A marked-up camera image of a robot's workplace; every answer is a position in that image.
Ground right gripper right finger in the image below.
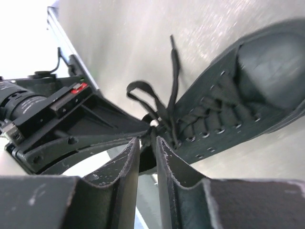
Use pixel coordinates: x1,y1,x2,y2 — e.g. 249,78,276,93
156,137,305,229

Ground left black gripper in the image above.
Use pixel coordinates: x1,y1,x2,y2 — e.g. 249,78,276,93
4,82,149,175

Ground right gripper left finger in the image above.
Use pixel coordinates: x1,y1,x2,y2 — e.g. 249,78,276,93
0,138,140,229

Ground black sneaker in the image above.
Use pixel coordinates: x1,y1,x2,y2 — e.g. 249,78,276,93
126,18,305,171

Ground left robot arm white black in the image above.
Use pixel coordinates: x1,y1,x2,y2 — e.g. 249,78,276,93
0,75,149,175

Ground aluminium frame rail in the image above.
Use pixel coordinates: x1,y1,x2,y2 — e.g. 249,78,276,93
47,1,101,94

